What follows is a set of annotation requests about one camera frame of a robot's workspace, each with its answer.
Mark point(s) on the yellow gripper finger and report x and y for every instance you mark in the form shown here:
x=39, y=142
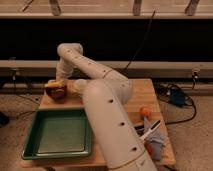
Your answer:
x=50, y=83

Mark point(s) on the yellow banana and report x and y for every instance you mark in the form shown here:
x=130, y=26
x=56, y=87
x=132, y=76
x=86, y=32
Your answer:
x=60, y=83

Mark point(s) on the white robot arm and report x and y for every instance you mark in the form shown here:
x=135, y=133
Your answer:
x=103, y=99

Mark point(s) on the purple bowl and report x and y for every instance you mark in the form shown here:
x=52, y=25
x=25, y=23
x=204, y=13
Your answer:
x=56, y=93

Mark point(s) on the orange bowl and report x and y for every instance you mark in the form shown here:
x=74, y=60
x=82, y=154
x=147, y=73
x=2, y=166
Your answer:
x=149, y=148

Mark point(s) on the white cup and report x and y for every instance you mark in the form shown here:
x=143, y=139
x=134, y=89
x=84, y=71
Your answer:
x=79, y=86

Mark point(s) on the green plastic tray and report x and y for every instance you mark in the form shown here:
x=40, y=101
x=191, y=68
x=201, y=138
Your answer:
x=57, y=134

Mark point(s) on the wooden table board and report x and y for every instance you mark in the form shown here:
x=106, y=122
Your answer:
x=144, y=95

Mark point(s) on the orange toy fruit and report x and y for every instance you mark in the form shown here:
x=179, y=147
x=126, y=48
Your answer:
x=145, y=112

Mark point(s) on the black striped eraser block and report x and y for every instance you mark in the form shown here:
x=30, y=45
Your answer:
x=139, y=127

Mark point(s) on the white dish brush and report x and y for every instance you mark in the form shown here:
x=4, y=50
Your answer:
x=153, y=128

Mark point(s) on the blue cloth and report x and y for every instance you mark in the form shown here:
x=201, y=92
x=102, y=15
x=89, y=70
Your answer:
x=156, y=139

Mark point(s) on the black power adapter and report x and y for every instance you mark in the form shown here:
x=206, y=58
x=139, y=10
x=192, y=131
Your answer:
x=177, y=97

